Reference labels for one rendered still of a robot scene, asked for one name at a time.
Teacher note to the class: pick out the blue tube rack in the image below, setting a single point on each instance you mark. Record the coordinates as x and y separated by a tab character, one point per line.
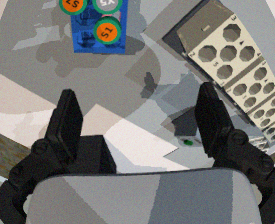
85	30

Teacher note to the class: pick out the white tube rack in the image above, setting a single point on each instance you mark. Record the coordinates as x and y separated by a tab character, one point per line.
261	143

